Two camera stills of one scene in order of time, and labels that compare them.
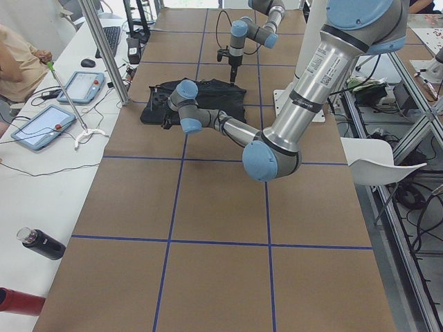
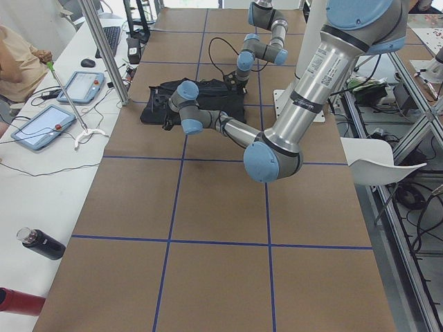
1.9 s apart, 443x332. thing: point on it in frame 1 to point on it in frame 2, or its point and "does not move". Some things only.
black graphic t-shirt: x=213 y=94 does not move
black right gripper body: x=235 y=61 to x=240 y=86
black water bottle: x=39 y=242 does not move
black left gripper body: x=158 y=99 does not move
